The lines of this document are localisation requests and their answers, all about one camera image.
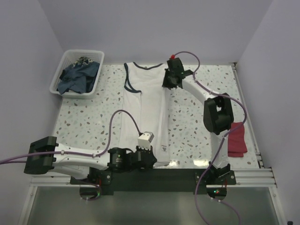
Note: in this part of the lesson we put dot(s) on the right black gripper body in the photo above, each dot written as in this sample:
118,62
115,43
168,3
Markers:
168,81

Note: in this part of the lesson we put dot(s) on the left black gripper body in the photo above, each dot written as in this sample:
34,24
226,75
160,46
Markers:
138,149

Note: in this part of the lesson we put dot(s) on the white tank top navy trim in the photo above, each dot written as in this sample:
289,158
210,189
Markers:
147,101

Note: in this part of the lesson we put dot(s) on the red tank top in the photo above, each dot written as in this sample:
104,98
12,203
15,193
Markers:
236,142

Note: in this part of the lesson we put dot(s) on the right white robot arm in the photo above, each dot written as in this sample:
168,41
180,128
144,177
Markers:
217,113

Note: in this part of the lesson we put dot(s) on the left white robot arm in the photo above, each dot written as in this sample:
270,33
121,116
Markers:
46,155

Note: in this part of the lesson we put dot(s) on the patterned tank top in basket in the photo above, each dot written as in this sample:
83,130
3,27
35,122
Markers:
83,60

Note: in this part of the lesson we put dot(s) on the blue denim tank top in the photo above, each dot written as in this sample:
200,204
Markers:
79,78

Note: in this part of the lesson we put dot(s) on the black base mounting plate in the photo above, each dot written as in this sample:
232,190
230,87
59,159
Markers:
153,180

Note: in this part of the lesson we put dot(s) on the white plastic basket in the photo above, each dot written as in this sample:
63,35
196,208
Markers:
69,57

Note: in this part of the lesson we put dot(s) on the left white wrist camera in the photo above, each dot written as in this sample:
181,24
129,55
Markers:
144,140

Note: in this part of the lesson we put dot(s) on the aluminium front rail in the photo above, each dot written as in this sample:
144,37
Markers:
50,181

